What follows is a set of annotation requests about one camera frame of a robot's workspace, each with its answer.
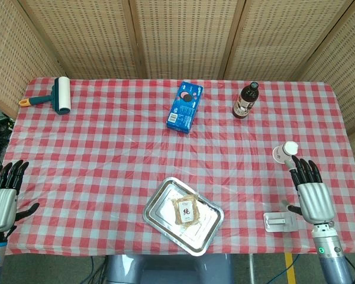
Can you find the red checkered tablecloth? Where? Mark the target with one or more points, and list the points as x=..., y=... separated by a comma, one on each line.
x=121, y=159

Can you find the white paper cup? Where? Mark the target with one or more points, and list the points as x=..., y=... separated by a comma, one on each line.
x=284, y=152

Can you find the blue cookie box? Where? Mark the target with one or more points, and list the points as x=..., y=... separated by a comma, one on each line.
x=185, y=107

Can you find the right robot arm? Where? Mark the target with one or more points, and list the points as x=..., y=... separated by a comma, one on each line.
x=331, y=254

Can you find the packaged snack bag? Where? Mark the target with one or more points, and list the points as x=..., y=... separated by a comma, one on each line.
x=187, y=210

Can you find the dark glass bottle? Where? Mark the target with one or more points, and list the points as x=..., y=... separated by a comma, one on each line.
x=245, y=102

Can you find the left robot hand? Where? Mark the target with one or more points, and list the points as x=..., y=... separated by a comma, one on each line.
x=0, y=205

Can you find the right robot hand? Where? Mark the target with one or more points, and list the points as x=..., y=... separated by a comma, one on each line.
x=313, y=201

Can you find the silver metal tray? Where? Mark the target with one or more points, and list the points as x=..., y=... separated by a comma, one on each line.
x=183, y=217

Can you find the woven folding screen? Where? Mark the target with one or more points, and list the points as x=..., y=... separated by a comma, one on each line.
x=177, y=35

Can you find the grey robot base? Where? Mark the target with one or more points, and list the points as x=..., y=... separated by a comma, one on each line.
x=168, y=269

